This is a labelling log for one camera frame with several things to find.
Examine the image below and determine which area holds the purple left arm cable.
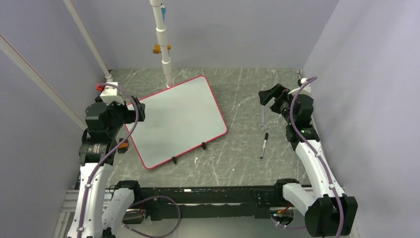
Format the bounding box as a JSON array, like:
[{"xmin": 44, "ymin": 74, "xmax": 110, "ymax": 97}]
[{"xmin": 76, "ymin": 82, "xmax": 141, "ymax": 238}]

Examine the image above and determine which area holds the white red wall trim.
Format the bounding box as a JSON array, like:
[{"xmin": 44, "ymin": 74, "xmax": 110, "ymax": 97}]
[{"xmin": 0, "ymin": 35, "xmax": 87, "ymax": 130}]

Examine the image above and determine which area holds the silver combination wrench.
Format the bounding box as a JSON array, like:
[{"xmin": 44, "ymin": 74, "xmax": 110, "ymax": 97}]
[{"xmin": 258, "ymin": 105, "xmax": 267, "ymax": 131}]

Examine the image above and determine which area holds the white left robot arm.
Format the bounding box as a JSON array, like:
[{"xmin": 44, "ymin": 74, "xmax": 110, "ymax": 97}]
[{"xmin": 66, "ymin": 97, "xmax": 145, "ymax": 238}]

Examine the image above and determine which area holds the white slanted corner pipe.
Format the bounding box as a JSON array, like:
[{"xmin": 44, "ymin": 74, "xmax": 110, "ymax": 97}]
[{"xmin": 63, "ymin": 0, "xmax": 113, "ymax": 82}]

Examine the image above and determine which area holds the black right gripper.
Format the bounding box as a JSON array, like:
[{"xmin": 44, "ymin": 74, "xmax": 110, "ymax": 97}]
[{"xmin": 259, "ymin": 84, "xmax": 296, "ymax": 125}]

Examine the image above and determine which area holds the orange black small tool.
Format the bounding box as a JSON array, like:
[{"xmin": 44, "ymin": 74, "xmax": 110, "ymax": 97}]
[{"xmin": 117, "ymin": 139, "xmax": 129, "ymax": 154}]

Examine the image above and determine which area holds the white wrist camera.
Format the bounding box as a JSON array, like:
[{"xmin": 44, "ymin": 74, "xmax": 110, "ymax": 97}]
[
  {"xmin": 288, "ymin": 78, "xmax": 312, "ymax": 96},
  {"xmin": 96, "ymin": 82, "xmax": 125, "ymax": 106}
]

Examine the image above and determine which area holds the white vertical pvc pipe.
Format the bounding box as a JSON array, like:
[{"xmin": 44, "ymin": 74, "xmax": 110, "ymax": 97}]
[{"xmin": 150, "ymin": 0, "xmax": 173, "ymax": 88}]

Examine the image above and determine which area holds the orange pipe clamp knob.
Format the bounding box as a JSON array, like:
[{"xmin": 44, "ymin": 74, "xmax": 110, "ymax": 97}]
[{"xmin": 151, "ymin": 44, "xmax": 171, "ymax": 54}]

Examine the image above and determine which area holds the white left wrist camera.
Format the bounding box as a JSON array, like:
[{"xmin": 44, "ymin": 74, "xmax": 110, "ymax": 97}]
[{"xmin": 96, "ymin": 82, "xmax": 125, "ymax": 106}]

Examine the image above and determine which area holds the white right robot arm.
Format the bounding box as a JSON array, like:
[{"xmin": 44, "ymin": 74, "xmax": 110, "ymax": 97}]
[{"xmin": 258, "ymin": 84, "xmax": 358, "ymax": 237}]

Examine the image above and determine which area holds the black whiteboard marker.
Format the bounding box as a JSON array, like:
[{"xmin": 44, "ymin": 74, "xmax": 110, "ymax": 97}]
[{"xmin": 260, "ymin": 132, "xmax": 269, "ymax": 159}]

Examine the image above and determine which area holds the red framed whiteboard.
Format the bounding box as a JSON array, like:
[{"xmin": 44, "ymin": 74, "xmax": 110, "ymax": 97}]
[{"xmin": 125, "ymin": 75, "xmax": 228, "ymax": 170}]

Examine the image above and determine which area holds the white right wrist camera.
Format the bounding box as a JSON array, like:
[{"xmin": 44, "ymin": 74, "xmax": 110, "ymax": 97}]
[{"xmin": 288, "ymin": 78, "xmax": 312, "ymax": 96}]

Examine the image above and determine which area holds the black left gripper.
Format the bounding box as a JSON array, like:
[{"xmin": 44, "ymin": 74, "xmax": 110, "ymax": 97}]
[{"xmin": 96, "ymin": 95, "xmax": 144, "ymax": 137}]

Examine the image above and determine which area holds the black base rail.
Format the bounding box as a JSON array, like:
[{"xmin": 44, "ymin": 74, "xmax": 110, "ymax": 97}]
[{"xmin": 131, "ymin": 185, "xmax": 289, "ymax": 221}]

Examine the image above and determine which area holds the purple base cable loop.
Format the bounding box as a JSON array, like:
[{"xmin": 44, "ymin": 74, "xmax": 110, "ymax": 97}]
[{"xmin": 120, "ymin": 195, "xmax": 182, "ymax": 238}]

